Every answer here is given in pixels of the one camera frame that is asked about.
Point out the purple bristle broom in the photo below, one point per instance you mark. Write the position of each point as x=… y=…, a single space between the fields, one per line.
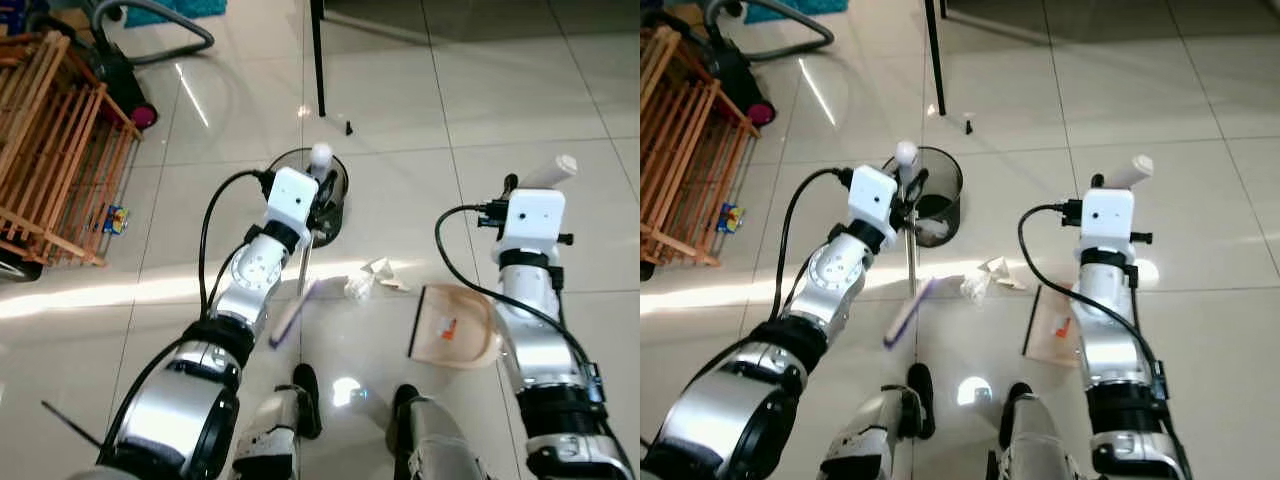
x=905 y=320
x=295 y=315

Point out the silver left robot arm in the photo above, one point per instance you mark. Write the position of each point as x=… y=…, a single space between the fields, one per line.
x=250 y=275
x=835 y=275

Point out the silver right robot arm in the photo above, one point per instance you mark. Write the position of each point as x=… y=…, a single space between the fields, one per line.
x=1105 y=350
x=525 y=340

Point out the black mesh waste bin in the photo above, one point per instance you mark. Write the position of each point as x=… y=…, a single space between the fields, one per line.
x=945 y=190
x=328 y=239

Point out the white paper in bin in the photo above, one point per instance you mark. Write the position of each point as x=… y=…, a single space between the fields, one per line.
x=935 y=230

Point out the crumpled beige paper piece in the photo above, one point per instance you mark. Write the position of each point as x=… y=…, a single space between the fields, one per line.
x=385 y=272
x=1000 y=270

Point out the crumpled white paper ball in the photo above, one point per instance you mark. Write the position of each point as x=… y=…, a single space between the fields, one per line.
x=973 y=288
x=358 y=288

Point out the black furniture leg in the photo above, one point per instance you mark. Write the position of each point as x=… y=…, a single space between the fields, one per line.
x=318 y=60
x=935 y=60

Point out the black round object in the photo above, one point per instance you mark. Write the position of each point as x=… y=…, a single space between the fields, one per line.
x=15 y=265
x=646 y=270

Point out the small colourful box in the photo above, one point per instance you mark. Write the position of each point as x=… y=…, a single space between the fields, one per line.
x=730 y=217
x=116 y=219

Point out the wooden slatted rack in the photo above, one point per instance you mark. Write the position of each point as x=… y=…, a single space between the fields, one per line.
x=690 y=150
x=60 y=150

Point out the black vacuum cleaner pink wheel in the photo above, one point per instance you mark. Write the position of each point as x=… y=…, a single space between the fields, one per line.
x=120 y=80
x=735 y=75

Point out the teal rug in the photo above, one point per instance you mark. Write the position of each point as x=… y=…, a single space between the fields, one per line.
x=800 y=8
x=180 y=10

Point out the silver left robot leg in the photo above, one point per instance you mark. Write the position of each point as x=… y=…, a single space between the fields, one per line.
x=875 y=430
x=275 y=430

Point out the silver robot leg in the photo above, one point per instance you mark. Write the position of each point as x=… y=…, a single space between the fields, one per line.
x=435 y=440
x=875 y=430
x=1035 y=440
x=275 y=430

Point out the silver right robot leg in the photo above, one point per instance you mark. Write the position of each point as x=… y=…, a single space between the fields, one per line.
x=435 y=440
x=1035 y=440

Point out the thin black antenna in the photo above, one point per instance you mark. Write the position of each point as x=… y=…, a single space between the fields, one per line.
x=70 y=422

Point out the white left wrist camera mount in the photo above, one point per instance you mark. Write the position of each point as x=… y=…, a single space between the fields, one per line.
x=290 y=200
x=872 y=198

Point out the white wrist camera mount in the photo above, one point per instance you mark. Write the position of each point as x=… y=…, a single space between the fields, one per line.
x=290 y=200
x=532 y=225
x=872 y=198
x=1108 y=222

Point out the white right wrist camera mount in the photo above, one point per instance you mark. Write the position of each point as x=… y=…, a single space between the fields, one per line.
x=1108 y=222
x=532 y=225

